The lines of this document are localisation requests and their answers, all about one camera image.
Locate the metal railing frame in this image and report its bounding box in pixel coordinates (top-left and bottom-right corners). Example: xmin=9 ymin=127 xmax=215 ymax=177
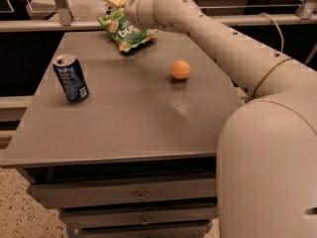
xmin=0 ymin=10 xmax=317 ymax=33

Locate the white cable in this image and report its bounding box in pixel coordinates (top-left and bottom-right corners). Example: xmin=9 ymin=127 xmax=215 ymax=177
xmin=259 ymin=12 xmax=285 ymax=54

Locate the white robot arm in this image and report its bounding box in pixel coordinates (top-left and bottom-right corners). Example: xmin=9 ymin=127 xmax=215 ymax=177
xmin=106 ymin=0 xmax=317 ymax=238

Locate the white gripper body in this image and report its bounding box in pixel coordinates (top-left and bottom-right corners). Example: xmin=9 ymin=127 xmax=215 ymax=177
xmin=124 ymin=0 xmax=164 ymax=30

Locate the grey drawer cabinet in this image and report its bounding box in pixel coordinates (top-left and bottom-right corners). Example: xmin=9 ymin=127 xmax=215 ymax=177
xmin=1 ymin=32 xmax=241 ymax=238

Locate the orange fruit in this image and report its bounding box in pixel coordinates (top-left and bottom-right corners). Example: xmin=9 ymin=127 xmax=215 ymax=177
xmin=170 ymin=60 xmax=190 ymax=80

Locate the green rice chip bag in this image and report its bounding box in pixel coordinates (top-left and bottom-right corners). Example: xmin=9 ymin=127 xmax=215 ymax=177
xmin=98 ymin=10 xmax=158 ymax=53

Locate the blue soda can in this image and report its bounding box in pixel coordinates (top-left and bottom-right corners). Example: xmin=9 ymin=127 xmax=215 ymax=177
xmin=53 ymin=54 xmax=89 ymax=103

